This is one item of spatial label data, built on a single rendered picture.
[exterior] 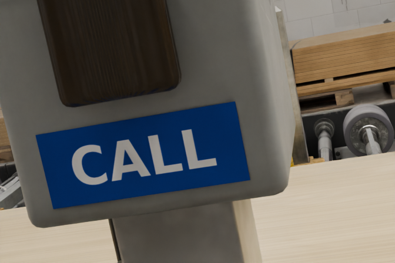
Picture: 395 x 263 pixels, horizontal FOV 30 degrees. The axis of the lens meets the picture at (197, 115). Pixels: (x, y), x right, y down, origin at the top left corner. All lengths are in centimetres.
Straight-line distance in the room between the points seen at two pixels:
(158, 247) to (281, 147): 5
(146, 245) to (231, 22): 7
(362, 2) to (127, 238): 718
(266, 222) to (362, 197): 13
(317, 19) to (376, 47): 138
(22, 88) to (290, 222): 75
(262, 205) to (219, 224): 80
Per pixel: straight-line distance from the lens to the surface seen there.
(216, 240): 21
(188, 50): 18
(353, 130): 170
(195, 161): 18
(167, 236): 21
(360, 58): 612
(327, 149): 158
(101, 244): 99
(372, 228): 87
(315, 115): 184
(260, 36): 18
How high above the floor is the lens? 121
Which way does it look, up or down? 10 degrees down
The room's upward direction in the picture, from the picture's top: 11 degrees counter-clockwise
